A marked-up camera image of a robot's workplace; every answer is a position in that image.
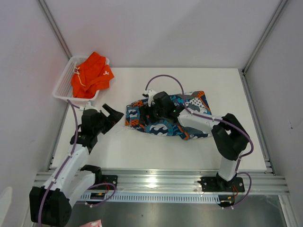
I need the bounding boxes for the pink cloth piece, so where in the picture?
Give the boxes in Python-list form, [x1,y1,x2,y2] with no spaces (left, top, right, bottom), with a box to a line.
[80,219,102,227]

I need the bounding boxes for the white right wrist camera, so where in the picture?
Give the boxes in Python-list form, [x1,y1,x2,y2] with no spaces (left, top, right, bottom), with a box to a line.
[143,89,157,107]

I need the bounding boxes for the patterned blue orange shorts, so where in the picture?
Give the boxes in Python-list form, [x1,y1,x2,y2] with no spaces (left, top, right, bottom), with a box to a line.
[125,90,211,140]

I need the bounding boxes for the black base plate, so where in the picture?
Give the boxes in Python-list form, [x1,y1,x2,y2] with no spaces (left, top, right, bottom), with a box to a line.
[88,172,118,191]
[197,176,245,192]

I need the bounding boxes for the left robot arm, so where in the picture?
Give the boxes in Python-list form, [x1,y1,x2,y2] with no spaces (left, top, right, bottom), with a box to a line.
[29,102,124,227]

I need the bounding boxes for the white plastic basket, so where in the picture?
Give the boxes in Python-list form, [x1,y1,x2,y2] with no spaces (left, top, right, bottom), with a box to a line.
[53,55,99,105]

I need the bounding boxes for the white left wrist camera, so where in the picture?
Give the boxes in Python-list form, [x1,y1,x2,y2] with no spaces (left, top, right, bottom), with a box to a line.
[80,100,98,111]

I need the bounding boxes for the left aluminium frame post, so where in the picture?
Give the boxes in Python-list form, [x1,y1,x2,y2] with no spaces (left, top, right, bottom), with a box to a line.
[36,0,72,60]

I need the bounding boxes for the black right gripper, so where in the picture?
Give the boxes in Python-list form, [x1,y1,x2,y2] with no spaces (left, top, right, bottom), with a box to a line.
[139,101,167,127]

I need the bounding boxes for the aluminium frame post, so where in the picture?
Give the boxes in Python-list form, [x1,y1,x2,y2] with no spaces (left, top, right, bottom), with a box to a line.
[36,0,72,60]
[242,0,291,76]

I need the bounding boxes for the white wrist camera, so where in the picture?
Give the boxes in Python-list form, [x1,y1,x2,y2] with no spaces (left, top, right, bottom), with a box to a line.
[143,89,157,107]
[80,100,98,111]

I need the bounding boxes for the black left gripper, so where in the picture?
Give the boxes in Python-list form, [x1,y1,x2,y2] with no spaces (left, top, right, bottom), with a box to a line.
[93,104,123,135]

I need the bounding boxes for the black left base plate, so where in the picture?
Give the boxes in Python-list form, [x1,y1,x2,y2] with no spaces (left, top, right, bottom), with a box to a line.
[88,172,118,191]

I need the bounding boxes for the white slotted cable duct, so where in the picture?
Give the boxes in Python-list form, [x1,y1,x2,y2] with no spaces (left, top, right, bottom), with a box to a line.
[78,192,220,204]

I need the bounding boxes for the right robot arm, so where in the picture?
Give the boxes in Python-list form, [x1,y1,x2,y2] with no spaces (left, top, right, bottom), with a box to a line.
[141,90,251,191]

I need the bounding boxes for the right aluminium frame post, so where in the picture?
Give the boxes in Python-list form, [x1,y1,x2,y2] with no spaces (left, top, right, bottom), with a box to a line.
[242,0,291,76]

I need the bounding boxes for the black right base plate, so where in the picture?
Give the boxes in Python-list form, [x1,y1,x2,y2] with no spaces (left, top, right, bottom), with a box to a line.
[197,176,245,192]

